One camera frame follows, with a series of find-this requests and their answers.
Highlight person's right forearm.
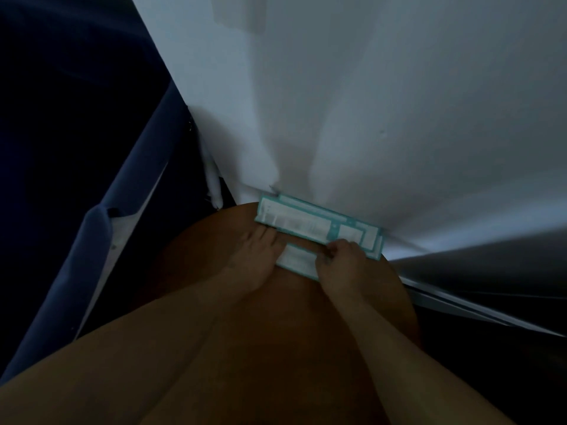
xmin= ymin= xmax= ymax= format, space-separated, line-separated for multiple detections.
xmin=341 ymin=292 xmax=517 ymax=425

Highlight person's left hand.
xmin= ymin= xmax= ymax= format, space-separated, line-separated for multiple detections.
xmin=224 ymin=225 xmax=285 ymax=292

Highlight navy laundry hamper white frame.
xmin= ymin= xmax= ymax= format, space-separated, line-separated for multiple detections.
xmin=0 ymin=0 xmax=236 ymax=385

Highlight teal white boxes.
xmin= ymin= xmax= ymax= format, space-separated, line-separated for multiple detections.
xmin=255 ymin=193 xmax=385 ymax=261

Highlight round wooden side table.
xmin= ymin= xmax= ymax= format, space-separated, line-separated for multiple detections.
xmin=146 ymin=203 xmax=422 ymax=425

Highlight long teal packet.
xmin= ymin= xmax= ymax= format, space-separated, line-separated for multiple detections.
xmin=275 ymin=242 xmax=331 ymax=282

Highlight person's left forearm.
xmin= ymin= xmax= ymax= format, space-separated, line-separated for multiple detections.
xmin=0 ymin=274 xmax=250 ymax=425

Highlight person's right hand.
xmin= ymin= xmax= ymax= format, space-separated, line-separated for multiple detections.
xmin=317 ymin=238 xmax=369 ymax=302

